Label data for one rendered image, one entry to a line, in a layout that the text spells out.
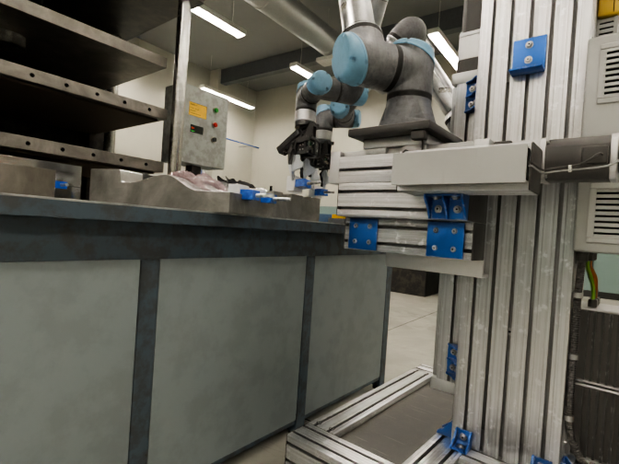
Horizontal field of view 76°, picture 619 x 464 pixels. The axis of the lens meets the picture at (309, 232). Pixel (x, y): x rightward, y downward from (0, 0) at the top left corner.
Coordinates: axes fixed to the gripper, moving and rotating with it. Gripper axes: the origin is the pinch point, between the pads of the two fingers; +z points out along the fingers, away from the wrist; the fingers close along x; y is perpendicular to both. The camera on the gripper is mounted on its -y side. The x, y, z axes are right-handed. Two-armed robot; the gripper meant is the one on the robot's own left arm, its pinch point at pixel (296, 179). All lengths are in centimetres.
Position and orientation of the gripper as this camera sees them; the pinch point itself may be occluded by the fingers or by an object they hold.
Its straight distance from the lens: 143.6
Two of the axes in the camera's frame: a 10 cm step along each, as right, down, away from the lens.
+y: 8.1, -0.2, -5.8
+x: 5.8, 1.4, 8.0
